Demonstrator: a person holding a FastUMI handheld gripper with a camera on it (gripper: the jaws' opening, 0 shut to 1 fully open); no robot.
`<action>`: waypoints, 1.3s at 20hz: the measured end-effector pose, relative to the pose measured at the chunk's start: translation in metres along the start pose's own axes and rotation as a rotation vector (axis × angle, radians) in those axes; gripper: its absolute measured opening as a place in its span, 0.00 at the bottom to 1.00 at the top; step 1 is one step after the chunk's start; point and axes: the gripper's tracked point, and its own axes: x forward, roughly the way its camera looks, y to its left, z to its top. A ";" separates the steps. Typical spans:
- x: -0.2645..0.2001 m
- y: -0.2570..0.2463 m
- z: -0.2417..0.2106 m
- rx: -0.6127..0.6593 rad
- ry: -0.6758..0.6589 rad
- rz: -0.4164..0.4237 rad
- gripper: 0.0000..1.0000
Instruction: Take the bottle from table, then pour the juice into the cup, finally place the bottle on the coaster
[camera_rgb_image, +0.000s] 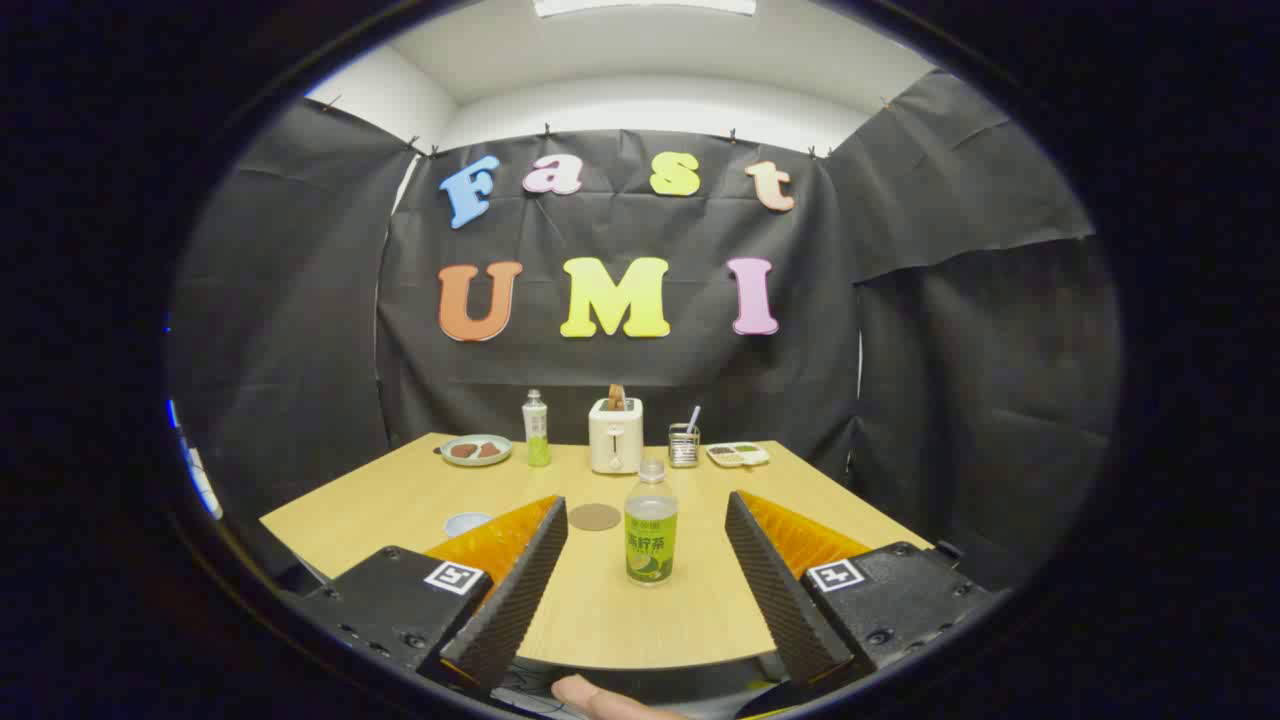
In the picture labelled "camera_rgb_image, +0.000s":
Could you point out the clear juice bottle green label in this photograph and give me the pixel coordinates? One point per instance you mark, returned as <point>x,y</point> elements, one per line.
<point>650,545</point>

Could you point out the white toaster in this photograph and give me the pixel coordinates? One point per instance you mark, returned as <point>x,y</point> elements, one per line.
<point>615,440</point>

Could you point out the white divided tray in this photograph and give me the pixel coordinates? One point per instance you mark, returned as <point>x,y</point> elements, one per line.
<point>738,455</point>

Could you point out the grey round plate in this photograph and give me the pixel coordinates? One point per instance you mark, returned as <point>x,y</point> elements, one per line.
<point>475,460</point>

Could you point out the wooden table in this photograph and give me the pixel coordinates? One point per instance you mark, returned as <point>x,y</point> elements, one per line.
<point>640,620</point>

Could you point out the slim white green bottle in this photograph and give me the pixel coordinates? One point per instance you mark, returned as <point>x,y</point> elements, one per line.
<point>537,435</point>

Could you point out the ceiling light panel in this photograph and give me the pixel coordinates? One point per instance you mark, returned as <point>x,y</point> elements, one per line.
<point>645,6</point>

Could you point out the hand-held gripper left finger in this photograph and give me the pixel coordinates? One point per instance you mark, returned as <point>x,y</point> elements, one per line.
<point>520,590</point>

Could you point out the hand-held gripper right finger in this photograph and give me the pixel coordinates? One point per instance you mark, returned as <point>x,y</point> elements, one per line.
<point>775,590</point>

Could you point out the round brown coaster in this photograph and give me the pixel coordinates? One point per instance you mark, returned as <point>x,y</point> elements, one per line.
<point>595,517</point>

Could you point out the purple straw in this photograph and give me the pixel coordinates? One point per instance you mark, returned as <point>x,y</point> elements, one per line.
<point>693,418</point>

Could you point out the bread slice in toaster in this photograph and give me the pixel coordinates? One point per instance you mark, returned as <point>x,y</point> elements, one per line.
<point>616,397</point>

